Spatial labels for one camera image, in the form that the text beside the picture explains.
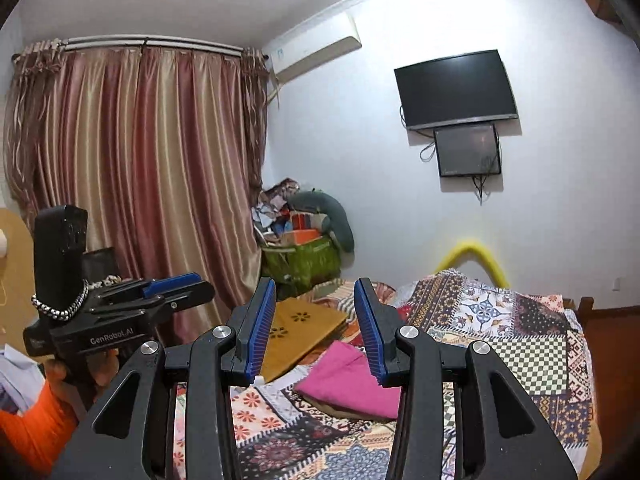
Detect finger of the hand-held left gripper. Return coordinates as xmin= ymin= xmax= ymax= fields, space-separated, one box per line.
xmin=100 ymin=272 xmax=202 ymax=298
xmin=90 ymin=282 xmax=217 ymax=318

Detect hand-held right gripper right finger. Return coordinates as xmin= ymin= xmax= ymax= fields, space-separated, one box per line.
xmin=353 ymin=276 xmax=581 ymax=480

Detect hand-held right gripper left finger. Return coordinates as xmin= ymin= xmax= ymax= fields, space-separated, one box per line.
xmin=50 ymin=276 xmax=277 ymax=480

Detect pink pants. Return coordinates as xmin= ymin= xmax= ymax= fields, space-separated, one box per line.
xmin=294 ymin=341 xmax=401 ymax=421

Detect person's left forearm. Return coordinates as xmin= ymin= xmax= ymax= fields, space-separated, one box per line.
xmin=0 ymin=377 xmax=83 ymax=476

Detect olive green pants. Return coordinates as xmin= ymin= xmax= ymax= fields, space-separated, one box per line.
xmin=300 ymin=391 xmax=398 ymax=421

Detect person's left hand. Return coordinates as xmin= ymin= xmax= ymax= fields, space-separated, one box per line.
xmin=46 ymin=350 xmax=122 ymax=392

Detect wooden lap tray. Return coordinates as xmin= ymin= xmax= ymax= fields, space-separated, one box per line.
xmin=260 ymin=297 xmax=351 ymax=383

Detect dark bin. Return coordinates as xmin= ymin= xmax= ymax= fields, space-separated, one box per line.
xmin=82 ymin=247 xmax=119 ymax=283

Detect orange striped blanket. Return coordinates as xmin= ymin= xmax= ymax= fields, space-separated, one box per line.
xmin=307 ymin=280 xmax=406 ymax=333

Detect round tan board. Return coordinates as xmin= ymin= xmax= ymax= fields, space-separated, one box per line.
xmin=0 ymin=207 xmax=37 ymax=343

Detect green bag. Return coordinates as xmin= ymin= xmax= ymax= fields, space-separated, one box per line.
xmin=260 ymin=235 xmax=343 ymax=301

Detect grey plush pillow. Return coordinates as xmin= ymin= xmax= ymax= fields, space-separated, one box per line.
xmin=287 ymin=189 xmax=357 ymax=253

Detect pile of mixed clutter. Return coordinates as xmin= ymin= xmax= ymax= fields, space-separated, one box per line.
xmin=252 ymin=177 xmax=331 ymax=248

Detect pink striped curtain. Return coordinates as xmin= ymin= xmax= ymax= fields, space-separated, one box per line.
xmin=2 ymin=45 xmax=271 ymax=356

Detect patchwork printed bedspread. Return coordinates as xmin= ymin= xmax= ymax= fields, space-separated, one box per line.
xmin=170 ymin=267 xmax=598 ymax=480

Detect yellow foam tube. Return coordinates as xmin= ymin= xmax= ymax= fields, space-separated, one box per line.
xmin=435 ymin=241 xmax=511 ymax=288

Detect white cloth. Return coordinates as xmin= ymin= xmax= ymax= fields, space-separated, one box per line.
xmin=0 ymin=345 xmax=47 ymax=416

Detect white curtain rod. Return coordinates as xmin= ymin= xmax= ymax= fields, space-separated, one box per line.
xmin=11 ymin=35 xmax=266 ymax=61

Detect white air conditioner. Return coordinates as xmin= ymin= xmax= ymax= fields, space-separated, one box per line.
xmin=262 ymin=10 xmax=362 ymax=86

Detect metal bead chain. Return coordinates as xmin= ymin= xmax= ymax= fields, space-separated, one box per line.
xmin=31 ymin=280 xmax=90 ymax=322

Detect small black wall monitor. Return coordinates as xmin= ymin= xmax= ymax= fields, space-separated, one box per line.
xmin=432 ymin=122 xmax=502 ymax=178

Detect wooden bed frame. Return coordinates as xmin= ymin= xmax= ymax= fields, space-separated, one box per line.
xmin=562 ymin=296 xmax=597 ymax=321

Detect black wall television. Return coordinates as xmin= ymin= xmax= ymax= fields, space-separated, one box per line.
xmin=394 ymin=50 xmax=521 ymax=131

